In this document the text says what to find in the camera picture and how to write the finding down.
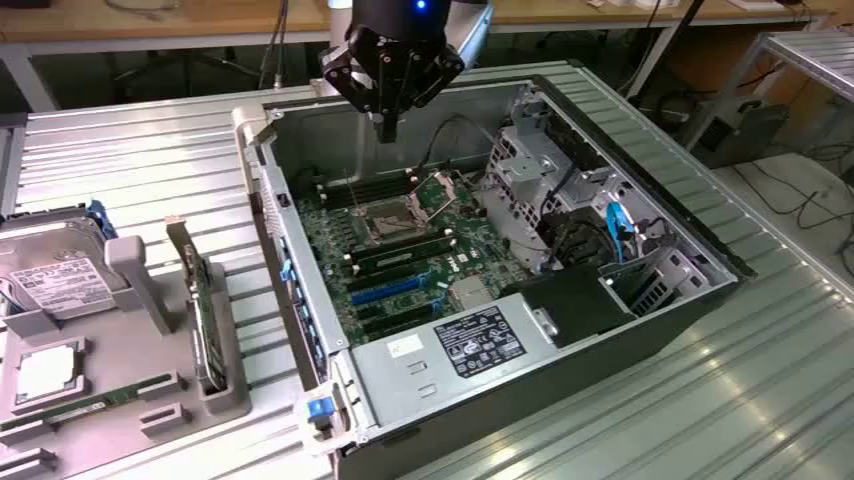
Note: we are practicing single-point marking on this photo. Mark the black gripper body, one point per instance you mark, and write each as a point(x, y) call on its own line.
point(401, 22)

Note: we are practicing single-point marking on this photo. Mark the green graphics card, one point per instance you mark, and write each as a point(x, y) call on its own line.
point(203, 295)

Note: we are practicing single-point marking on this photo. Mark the thin locking lever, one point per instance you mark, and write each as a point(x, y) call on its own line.
point(353, 187)

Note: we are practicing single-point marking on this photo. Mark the metal socket cover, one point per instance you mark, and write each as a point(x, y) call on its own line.
point(436, 192)

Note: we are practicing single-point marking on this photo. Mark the black tripod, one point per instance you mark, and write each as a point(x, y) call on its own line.
point(194, 62)

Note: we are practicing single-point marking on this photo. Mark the metal disk bay cage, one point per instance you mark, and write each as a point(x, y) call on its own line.
point(528, 170)

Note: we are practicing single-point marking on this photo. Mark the wooden desk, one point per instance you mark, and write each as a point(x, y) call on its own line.
point(201, 22)

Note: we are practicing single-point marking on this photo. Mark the CPU socket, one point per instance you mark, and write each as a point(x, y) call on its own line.
point(386, 220)

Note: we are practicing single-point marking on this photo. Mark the green motherboard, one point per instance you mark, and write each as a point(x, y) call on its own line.
point(468, 255)

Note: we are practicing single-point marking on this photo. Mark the black installed RAM stick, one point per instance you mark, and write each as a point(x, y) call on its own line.
point(408, 257)

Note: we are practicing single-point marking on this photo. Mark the blue slot clip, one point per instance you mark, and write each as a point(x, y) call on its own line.
point(286, 267)

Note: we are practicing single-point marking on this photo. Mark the blue expansion slot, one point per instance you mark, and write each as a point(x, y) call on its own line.
point(390, 290)

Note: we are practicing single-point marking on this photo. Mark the silver chipset heatsink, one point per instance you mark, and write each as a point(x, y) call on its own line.
point(474, 294)

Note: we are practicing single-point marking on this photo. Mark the open black PC case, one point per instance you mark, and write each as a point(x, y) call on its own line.
point(668, 210)

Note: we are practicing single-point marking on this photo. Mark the blue disk carrier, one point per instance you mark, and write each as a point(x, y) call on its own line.
point(101, 220)

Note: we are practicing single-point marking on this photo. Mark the black box on floor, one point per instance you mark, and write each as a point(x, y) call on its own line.
point(741, 135)

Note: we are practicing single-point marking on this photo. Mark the black expansion slot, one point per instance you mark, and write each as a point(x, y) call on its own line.
point(397, 320)

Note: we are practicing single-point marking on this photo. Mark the black fan shroud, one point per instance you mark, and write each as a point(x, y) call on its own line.
point(574, 305)

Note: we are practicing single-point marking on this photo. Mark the metal slat side table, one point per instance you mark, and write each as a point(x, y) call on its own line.
point(811, 55)

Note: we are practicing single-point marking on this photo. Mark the grey power supply unit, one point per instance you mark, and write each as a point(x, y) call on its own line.
point(414, 370)

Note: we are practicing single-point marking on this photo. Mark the silver hard disk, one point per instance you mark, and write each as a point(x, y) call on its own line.
point(54, 270)

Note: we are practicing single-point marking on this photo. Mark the blue case latch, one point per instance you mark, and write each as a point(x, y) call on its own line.
point(320, 408)

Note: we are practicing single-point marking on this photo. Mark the grey parts rack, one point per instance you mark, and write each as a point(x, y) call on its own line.
point(134, 400)

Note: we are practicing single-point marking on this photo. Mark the silver CPU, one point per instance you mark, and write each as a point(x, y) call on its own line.
point(46, 372)

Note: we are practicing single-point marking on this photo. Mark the green RAM stick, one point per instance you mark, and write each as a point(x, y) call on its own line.
point(87, 402)

